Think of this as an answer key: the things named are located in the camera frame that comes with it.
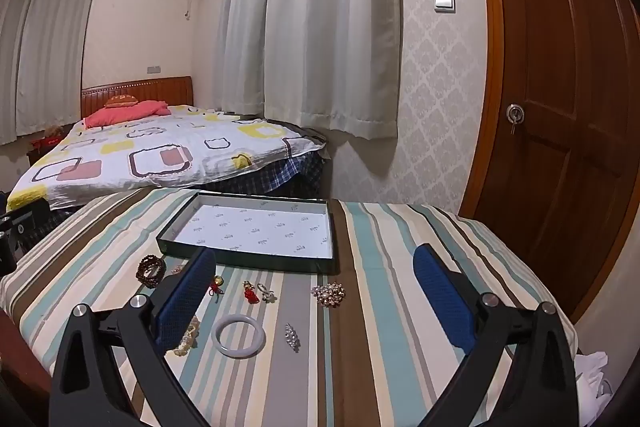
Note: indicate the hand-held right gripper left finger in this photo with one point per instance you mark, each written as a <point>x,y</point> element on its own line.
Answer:
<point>187,297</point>

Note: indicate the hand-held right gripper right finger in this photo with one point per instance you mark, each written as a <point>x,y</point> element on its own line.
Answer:
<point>442,297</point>

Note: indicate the red knot charm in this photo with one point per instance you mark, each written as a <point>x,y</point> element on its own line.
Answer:
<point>216,285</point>

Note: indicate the white jade bangle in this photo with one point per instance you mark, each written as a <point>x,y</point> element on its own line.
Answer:
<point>220,337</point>

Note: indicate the red tassel charm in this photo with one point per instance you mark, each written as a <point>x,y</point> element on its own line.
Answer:
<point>248,293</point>

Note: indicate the green cardboard tray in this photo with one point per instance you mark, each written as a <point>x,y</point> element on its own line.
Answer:
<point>260,227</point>

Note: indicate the small crystal brooch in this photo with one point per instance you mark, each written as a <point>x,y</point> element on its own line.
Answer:
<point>291,337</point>

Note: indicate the wooden bedside table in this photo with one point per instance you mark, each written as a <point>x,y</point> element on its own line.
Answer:
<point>42,149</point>

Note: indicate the striped tablecloth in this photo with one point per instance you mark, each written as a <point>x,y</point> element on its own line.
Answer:
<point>350,357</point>

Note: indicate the large pearl rhinestone brooch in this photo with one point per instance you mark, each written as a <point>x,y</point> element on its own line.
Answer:
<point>328,295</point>

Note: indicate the bed with patterned quilt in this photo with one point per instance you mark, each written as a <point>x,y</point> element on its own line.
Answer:
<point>150,142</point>

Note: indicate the pink pillow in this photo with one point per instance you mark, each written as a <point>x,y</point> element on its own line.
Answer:
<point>130,113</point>

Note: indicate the blue plaid bed sheet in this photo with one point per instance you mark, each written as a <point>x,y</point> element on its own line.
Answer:
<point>300,172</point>

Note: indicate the crumpled white cloth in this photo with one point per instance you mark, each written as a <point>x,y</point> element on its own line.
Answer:
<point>592,377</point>

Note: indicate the white window curtain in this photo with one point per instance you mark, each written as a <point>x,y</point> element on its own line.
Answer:
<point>50,47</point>
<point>310,17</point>

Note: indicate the silver door lock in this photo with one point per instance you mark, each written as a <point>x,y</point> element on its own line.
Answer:
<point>515,113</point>

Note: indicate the wooden headboard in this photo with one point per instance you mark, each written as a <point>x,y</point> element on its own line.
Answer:
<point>165,89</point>

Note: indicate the brown wooden door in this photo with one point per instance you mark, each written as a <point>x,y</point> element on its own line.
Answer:
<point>565,107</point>

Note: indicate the silver light switch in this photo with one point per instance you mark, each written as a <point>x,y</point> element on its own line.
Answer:
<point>444,2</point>

